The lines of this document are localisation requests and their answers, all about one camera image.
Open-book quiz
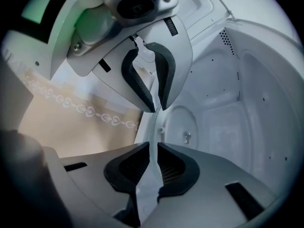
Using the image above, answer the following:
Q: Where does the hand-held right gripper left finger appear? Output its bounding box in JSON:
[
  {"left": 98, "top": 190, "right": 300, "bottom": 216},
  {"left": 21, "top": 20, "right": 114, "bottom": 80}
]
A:
[{"left": 44, "top": 141, "right": 151, "bottom": 228}]

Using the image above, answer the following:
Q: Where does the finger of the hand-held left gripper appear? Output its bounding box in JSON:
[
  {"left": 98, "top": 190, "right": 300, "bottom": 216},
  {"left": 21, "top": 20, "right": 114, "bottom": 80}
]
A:
[{"left": 91, "top": 35, "right": 156, "bottom": 114}]

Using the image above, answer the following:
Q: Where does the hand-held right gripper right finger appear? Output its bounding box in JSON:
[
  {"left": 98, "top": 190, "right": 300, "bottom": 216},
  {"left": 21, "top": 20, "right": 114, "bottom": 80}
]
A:
[{"left": 142, "top": 142, "right": 279, "bottom": 228}]

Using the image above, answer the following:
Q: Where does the clear glass turntable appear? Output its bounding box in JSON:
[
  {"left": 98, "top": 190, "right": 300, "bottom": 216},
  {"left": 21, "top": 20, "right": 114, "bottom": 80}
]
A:
[{"left": 136, "top": 33, "right": 167, "bottom": 224}]

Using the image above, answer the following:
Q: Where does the white microwave oven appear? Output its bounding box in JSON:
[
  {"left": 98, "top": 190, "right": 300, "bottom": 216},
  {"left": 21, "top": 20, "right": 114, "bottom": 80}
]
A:
[{"left": 136, "top": 0, "right": 301, "bottom": 223}]

